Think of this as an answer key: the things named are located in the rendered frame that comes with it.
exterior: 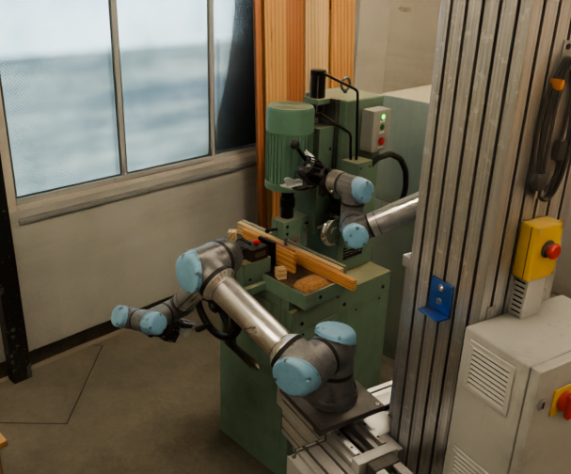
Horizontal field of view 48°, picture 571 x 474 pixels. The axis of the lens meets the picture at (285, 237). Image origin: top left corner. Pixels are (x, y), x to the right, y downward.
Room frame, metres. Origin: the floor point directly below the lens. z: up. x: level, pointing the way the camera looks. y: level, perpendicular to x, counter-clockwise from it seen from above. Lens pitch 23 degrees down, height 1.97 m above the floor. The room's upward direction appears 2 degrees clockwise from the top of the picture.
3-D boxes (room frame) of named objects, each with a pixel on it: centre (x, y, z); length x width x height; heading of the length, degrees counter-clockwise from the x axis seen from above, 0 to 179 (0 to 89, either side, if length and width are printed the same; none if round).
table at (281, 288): (2.27, 0.08, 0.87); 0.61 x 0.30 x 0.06; 44
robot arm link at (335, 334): (1.55, -0.15, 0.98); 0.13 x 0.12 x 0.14; 142
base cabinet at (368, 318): (2.42, -0.09, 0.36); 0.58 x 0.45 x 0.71; 134
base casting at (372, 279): (2.42, -0.09, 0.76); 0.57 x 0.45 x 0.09; 134
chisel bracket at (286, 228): (2.35, -0.02, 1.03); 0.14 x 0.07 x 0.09; 134
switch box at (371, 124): (2.46, -0.33, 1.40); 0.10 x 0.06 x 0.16; 134
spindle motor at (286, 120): (2.34, 0.00, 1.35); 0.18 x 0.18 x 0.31
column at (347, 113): (2.54, -0.21, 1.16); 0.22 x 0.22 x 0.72; 44
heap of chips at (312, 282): (2.11, -0.10, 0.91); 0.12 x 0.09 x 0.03; 134
